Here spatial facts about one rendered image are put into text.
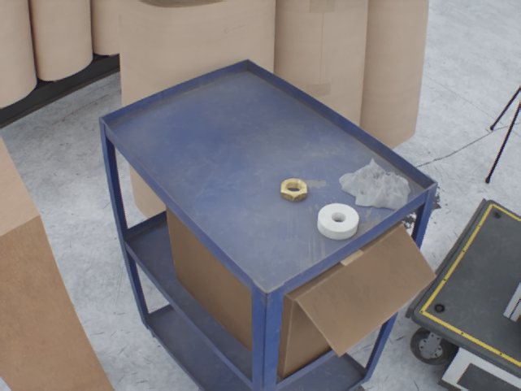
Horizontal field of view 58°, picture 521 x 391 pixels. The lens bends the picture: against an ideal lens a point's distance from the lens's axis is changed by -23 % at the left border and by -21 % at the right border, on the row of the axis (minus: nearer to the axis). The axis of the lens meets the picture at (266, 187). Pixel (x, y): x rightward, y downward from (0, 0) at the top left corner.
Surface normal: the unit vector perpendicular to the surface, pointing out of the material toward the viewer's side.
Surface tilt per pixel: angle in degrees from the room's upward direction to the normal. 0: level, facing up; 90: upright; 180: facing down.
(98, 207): 0
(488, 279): 0
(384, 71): 90
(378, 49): 90
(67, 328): 90
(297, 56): 90
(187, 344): 0
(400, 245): 26
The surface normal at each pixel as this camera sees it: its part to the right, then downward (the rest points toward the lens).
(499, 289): 0.02, -0.77
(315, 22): 0.16, 0.63
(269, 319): 0.62, 0.51
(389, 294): 0.30, -0.47
